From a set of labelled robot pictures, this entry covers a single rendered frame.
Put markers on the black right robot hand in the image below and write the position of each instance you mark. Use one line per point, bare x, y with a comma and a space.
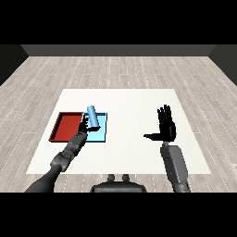
167, 127

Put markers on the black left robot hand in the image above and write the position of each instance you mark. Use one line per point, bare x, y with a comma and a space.
83, 125

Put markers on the light blue can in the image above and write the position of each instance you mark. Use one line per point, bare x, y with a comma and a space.
92, 116

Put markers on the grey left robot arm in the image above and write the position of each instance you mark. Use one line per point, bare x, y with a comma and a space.
61, 160

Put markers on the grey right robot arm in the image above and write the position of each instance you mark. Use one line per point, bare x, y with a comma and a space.
174, 166

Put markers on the red shallow open box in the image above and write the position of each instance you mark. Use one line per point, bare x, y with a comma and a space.
66, 126

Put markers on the light blue shallow open box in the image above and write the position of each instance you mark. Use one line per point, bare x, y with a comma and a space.
98, 135

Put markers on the dark grey robot body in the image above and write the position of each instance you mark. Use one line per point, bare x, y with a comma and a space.
118, 186

